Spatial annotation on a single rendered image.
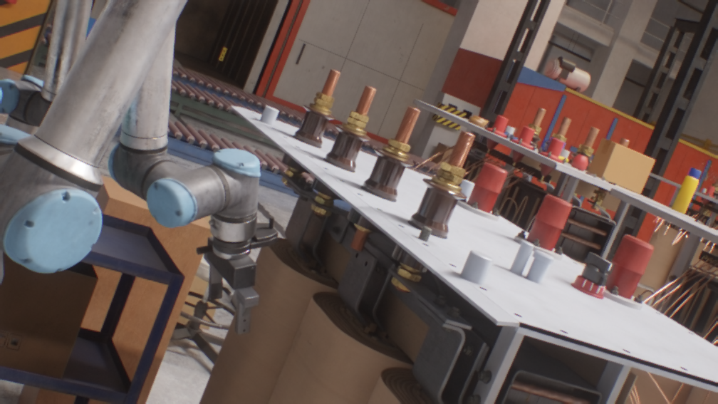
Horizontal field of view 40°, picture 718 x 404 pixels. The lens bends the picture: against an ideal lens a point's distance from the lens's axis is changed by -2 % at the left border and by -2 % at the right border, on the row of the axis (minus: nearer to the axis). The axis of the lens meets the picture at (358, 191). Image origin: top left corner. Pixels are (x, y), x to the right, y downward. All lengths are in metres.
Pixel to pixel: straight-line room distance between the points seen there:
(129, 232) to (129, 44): 1.59
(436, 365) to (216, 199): 0.50
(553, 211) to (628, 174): 2.65
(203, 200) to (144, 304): 1.62
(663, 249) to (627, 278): 7.48
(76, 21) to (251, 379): 1.00
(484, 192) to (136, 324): 1.33
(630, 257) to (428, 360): 0.52
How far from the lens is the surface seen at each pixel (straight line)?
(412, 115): 2.20
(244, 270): 1.96
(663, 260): 9.64
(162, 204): 1.84
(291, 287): 2.55
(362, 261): 2.24
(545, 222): 2.43
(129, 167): 1.92
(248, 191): 1.90
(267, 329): 2.59
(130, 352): 3.49
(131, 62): 1.61
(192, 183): 1.83
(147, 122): 1.88
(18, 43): 12.33
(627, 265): 2.16
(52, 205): 1.57
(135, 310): 3.43
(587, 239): 4.88
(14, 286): 2.77
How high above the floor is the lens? 1.62
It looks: 7 degrees down
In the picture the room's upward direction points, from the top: 22 degrees clockwise
